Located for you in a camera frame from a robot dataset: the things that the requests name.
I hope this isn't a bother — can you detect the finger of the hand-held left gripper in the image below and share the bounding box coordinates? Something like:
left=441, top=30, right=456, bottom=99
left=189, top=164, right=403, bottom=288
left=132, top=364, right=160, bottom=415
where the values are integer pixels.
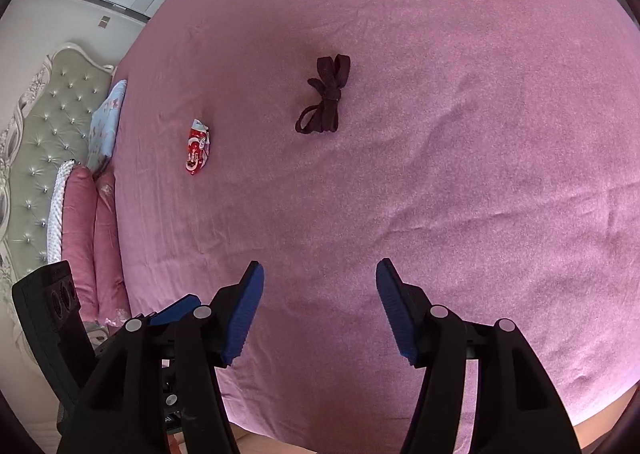
left=149, top=295, right=202, bottom=327

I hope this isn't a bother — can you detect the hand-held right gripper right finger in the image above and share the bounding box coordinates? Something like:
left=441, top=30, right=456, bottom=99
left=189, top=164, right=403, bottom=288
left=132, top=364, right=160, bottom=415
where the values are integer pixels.
left=376, top=258, right=583, bottom=454

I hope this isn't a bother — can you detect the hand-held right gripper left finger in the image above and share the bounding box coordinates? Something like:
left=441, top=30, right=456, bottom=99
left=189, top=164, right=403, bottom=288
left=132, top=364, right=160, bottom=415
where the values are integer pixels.
left=57, top=261, right=264, bottom=454

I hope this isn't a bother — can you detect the white lace pillow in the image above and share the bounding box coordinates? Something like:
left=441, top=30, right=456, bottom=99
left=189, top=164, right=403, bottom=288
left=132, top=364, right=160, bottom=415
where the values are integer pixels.
left=46, top=161, right=77, bottom=266

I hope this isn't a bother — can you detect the pink bedsheet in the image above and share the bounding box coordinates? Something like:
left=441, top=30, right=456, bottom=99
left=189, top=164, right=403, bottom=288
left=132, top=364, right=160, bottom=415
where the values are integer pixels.
left=112, top=0, right=640, bottom=450

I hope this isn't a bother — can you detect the red and white snack wrapper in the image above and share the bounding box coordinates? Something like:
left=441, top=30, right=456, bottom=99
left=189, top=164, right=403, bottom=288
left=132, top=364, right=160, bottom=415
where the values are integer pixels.
left=184, top=117, right=212, bottom=178

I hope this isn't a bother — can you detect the light blue floral pillow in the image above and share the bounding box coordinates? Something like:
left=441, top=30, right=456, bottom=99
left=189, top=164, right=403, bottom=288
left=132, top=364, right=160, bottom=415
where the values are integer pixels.
left=87, top=79, right=129, bottom=176

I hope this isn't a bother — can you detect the grey tufted headboard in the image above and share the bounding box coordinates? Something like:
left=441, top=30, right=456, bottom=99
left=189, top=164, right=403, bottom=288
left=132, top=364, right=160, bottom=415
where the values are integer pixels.
left=0, top=41, right=117, bottom=335

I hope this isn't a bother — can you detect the dark maroon ribbon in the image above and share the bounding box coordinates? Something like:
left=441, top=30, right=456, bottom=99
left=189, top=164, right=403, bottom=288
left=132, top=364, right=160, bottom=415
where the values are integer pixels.
left=294, top=54, right=351, bottom=135

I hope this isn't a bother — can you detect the wooden bed frame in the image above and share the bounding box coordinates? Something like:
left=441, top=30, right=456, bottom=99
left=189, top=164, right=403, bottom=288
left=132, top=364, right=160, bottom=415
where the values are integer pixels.
left=574, top=391, right=628, bottom=441

